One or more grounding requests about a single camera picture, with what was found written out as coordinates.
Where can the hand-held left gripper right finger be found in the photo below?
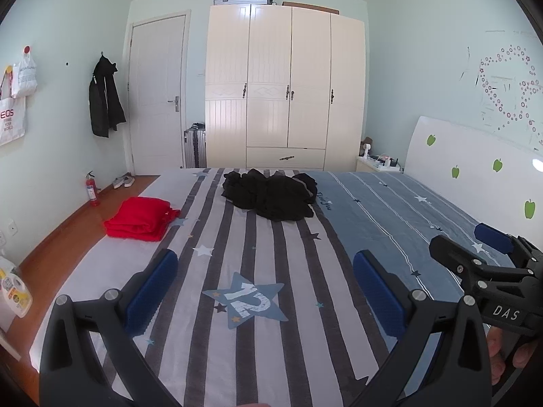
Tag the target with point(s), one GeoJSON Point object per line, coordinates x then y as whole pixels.
{"type": "Point", "coordinates": [377, 292]}

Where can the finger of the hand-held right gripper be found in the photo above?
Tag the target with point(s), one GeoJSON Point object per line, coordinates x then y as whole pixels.
{"type": "Point", "coordinates": [460, 258]}
{"type": "Point", "coordinates": [492, 237]}

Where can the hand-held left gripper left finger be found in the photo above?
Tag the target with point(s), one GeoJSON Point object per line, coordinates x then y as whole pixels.
{"type": "Point", "coordinates": [152, 288]}

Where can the pile of black clothes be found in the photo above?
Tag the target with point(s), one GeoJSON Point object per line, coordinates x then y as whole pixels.
{"type": "Point", "coordinates": [271, 195]}

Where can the folded red clothes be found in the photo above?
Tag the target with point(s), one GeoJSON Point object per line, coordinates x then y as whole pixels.
{"type": "Point", "coordinates": [135, 220]}

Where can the person's right hand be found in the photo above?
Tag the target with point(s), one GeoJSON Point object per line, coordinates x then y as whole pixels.
{"type": "Point", "coordinates": [494, 345]}

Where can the green apple sticker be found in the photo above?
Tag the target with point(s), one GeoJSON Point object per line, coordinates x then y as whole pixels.
{"type": "Point", "coordinates": [431, 140]}
{"type": "Point", "coordinates": [497, 164]}
{"type": "Point", "coordinates": [455, 172]}
{"type": "Point", "coordinates": [529, 208]}

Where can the white headboard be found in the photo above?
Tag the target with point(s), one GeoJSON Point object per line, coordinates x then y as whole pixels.
{"type": "Point", "coordinates": [466, 148]}

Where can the bed with striped star sheet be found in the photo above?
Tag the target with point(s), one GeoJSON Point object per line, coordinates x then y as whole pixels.
{"type": "Point", "coordinates": [263, 263]}

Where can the red fire extinguisher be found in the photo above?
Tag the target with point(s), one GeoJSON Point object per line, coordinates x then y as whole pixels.
{"type": "Point", "coordinates": [92, 190]}

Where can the clutter of small nightstand gadgets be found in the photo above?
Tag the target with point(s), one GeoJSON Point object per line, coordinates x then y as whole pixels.
{"type": "Point", "coordinates": [387, 161]}

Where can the white nightstand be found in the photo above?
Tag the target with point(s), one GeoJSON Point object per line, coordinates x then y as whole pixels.
{"type": "Point", "coordinates": [367, 165]}

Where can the small white desk fan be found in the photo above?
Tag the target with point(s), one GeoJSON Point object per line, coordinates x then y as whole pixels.
{"type": "Point", "coordinates": [365, 149]}

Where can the upright silver suitcase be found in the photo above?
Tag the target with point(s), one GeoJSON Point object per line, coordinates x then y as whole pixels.
{"type": "Point", "coordinates": [195, 146]}

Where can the black hanging jacket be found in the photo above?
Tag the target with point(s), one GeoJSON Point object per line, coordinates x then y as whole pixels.
{"type": "Point", "coordinates": [104, 101]}

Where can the white room door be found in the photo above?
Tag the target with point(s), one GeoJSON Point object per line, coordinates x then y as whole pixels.
{"type": "Point", "coordinates": [157, 93]}

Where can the large white printed tote bag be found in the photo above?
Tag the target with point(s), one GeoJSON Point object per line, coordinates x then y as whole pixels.
{"type": "Point", "coordinates": [10, 123]}

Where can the cream four-door wardrobe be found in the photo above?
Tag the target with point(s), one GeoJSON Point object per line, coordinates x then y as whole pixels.
{"type": "Point", "coordinates": [271, 84]}

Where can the small white plastic bag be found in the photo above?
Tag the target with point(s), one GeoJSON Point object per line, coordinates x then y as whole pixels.
{"type": "Point", "coordinates": [24, 78]}

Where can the brown flat board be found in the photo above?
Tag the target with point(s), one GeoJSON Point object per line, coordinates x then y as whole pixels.
{"type": "Point", "coordinates": [312, 7]}

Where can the flower wall stickers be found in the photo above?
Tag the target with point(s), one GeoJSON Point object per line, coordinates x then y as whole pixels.
{"type": "Point", "coordinates": [509, 89]}

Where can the white wall socket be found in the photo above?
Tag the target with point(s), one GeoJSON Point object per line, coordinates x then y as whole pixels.
{"type": "Point", "coordinates": [12, 227]}

